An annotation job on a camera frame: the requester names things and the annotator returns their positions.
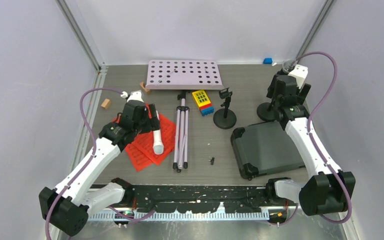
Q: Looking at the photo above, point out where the black mic stand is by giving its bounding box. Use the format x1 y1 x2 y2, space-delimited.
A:
213 87 237 130
256 99 278 122

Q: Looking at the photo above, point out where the red sheet music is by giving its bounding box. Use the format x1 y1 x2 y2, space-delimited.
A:
124 132 155 172
131 113 176 166

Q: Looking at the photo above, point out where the white toy microphone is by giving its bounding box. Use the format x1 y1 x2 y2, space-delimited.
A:
152 111 164 155

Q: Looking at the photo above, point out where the yellow red blue toy block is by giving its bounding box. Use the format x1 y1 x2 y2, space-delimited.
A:
192 89 214 116

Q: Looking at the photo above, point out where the white music stand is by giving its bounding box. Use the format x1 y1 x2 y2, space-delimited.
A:
145 59 224 173

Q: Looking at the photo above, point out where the small black knob screw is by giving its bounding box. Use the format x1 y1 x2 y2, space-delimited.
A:
208 157 215 165

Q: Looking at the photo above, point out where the black silver microphone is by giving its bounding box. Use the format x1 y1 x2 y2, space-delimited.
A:
276 59 297 75

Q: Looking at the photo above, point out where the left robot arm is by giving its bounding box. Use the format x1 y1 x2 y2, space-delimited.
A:
38 100 160 237

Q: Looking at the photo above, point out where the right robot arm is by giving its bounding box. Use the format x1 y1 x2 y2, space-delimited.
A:
265 74 356 221

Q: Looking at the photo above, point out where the small blue block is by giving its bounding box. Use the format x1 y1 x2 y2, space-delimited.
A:
262 57 273 65

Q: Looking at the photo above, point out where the tan wooden block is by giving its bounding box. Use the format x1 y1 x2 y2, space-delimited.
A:
100 98 112 110

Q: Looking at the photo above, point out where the tan arch block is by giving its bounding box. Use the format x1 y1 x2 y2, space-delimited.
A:
139 82 152 94

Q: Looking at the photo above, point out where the black carrying case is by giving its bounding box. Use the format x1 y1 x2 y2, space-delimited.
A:
230 122 305 180

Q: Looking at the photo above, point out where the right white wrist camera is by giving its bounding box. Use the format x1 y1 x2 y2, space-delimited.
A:
287 64 309 90

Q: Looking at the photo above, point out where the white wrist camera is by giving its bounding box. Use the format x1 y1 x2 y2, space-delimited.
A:
120 90 144 103
287 64 309 90

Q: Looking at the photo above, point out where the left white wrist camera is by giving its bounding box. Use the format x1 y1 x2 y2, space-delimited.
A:
120 90 144 103

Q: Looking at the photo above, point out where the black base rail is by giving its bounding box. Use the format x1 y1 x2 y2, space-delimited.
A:
89 183 312 222

